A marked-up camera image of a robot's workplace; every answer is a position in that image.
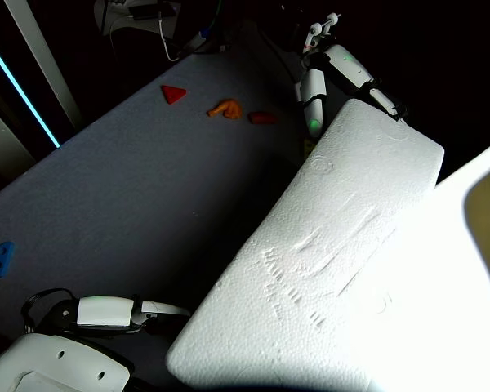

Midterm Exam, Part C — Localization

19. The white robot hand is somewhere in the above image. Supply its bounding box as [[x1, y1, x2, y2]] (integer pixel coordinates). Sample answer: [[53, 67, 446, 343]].
[[76, 294, 191, 335], [297, 43, 409, 139]]

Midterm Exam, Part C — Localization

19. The white styrofoam lid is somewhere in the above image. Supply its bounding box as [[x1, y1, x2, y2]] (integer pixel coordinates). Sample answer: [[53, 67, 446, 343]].
[[165, 97, 446, 392]]

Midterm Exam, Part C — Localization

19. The red-orange toy carrot piece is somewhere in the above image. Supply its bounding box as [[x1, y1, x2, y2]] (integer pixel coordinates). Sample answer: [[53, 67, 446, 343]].
[[247, 111, 278, 126]]

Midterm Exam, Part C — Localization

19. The blue triangle block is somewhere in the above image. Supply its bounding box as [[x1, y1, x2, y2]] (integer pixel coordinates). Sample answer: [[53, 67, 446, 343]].
[[0, 240, 16, 278]]

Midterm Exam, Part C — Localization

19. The orange toy food piece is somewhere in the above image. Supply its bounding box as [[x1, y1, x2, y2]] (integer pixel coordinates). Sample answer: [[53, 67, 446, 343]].
[[207, 99, 243, 121]]

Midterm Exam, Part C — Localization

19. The grey table cloth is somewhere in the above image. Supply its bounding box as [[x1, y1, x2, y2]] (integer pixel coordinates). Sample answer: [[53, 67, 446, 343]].
[[0, 20, 409, 392]]

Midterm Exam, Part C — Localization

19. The red triangle block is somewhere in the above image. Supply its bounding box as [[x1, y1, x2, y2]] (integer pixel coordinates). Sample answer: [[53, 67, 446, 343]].
[[160, 84, 188, 105]]

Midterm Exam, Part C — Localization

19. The cyan light strip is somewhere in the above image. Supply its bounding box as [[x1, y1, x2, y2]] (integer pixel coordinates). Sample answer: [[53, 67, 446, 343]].
[[0, 31, 61, 149]]

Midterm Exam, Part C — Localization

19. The white curved stand base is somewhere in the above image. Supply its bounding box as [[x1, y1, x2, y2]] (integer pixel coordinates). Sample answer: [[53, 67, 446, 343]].
[[93, 0, 164, 40]]

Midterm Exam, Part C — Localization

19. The large white rounded shell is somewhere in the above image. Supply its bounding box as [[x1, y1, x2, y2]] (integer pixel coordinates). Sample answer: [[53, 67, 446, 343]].
[[367, 134, 490, 392]]

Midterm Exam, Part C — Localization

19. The white cable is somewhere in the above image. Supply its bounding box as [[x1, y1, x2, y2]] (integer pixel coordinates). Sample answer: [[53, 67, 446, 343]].
[[158, 14, 181, 63]]

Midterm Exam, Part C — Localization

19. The white upright post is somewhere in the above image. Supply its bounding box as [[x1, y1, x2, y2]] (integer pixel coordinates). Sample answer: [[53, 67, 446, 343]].
[[3, 0, 82, 127]]

